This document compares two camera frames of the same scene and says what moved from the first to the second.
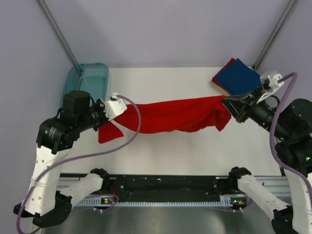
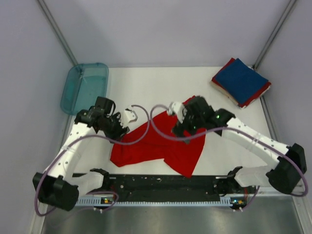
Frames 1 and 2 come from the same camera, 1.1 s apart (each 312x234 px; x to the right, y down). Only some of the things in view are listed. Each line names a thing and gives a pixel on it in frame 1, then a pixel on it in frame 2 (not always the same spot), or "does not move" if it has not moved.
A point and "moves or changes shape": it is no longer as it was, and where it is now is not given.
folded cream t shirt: [219, 88] does not move
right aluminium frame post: [274, 33] does not move
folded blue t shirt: [239, 79] does not move
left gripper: [100, 104] -> [120, 131]
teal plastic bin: [92, 78] does not move
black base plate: [166, 187] does not move
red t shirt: [180, 115] moves or changes shape
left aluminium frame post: [50, 19] does not move
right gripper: [237, 107] -> [179, 128]
